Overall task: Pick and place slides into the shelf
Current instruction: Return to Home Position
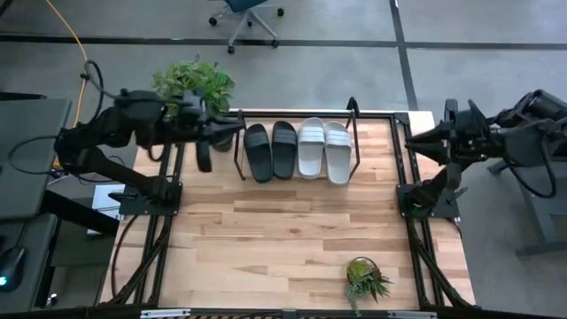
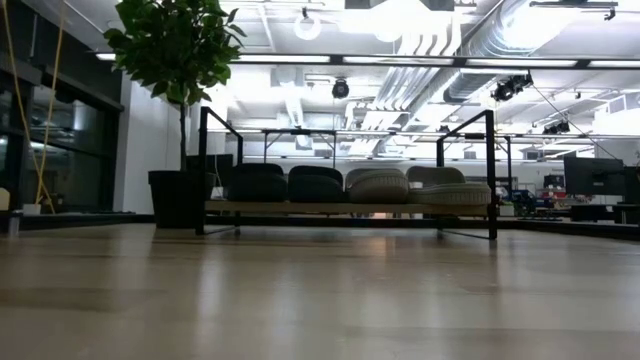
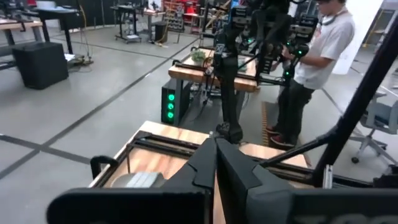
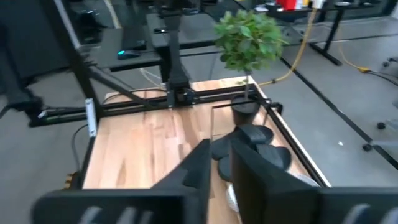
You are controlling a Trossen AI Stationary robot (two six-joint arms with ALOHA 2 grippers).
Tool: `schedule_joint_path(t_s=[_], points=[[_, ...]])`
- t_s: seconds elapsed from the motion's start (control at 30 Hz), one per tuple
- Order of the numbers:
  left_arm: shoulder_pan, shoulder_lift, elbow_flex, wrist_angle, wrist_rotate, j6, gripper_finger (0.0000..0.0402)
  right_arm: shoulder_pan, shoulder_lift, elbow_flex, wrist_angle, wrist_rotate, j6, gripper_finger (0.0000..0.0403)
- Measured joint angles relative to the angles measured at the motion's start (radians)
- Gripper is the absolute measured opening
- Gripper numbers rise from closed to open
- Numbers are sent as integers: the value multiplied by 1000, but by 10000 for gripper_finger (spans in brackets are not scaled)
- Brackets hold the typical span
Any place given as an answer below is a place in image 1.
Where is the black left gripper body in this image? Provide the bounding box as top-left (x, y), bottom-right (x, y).
top-left (176, 89), bottom-right (214, 174)

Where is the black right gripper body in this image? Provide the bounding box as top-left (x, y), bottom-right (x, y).
top-left (442, 97), bottom-right (493, 165)

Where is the black slide sandal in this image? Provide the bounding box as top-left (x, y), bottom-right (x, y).
top-left (243, 123), bottom-right (275, 184)
top-left (271, 121), bottom-right (299, 181)

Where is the grey striped slide sandal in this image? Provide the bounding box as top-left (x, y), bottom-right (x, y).
top-left (324, 121), bottom-right (353, 186)
top-left (296, 116), bottom-right (327, 180)

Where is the large leafy potted plant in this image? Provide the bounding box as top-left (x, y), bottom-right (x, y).
top-left (151, 55), bottom-right (237, 153)

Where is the dark metal stand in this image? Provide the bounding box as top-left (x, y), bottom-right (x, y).
top-left (486, 110), bottom-right (567, 258)

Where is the white box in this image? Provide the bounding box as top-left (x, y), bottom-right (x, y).
top-left (91, 183), bottom-right (128, 236)

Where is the office swivel chair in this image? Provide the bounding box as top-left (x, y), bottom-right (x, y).
top-left (207, 0), bottom-right (285, 55)

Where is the small potted succulent plant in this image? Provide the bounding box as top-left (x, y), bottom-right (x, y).
top-left (345, 256), bottom-right (393, 316)

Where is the dark side desk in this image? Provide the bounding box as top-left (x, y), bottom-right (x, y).
top-left (0, 92), bottom-right (120, 311)

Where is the black computer mouse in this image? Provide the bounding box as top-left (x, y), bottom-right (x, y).
top-left (0, 246), bottom-right (27, 292)

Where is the wooden shelf with black frame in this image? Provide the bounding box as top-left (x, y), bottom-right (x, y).
top-left (228, 110), bottom-right (361, 185)

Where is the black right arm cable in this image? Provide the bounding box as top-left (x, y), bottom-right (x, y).
top-left (504, 123), bottom-right (559, 200)

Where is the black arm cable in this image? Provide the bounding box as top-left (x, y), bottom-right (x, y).
top-left (504, 123), bottom-right (559, 200)
top-left (7, 59), bottom-right (128, 176)

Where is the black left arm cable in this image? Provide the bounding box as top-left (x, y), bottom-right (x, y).
top-left (7, 59), bottom-right (128, 176)

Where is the black metal table frame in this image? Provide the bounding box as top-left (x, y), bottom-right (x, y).
top-left (99, 108), bottom-right (478, 311)

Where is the yellow cable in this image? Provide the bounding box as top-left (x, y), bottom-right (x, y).
top-left (43, 0), bottom-right (89, 172)

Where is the silver metal bracket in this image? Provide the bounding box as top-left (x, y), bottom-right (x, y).
top-left (387, 311), bottom-right (438, 319)
top-left (140, 308), bottom-right (191, 319)

